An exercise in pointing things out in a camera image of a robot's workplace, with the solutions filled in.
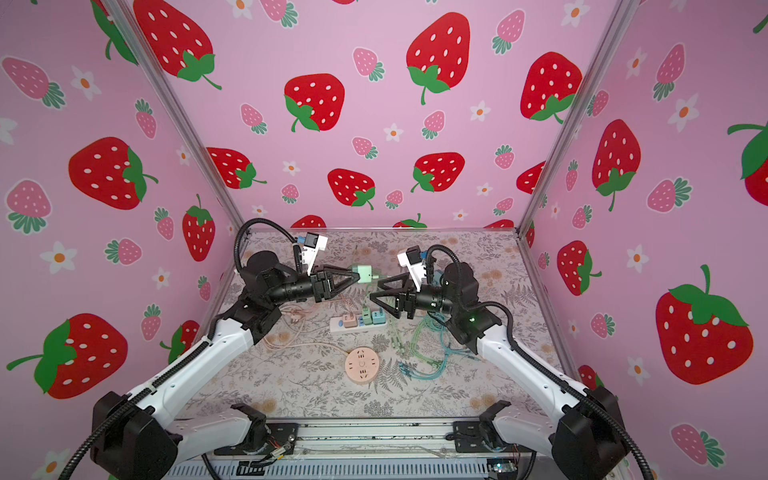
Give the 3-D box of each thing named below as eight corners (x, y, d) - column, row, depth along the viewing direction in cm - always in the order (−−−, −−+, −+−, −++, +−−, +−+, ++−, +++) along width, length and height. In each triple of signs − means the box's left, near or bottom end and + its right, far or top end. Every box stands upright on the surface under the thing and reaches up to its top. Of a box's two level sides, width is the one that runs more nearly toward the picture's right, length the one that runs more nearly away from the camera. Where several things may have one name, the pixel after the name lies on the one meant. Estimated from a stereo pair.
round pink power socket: (344, 382, 85) (342, 378, 83) (347, 351, 91) (346, 347, 88) (378, 382, 85) (378, 378, 83) (379, 351, 91) (379, 347, 88)
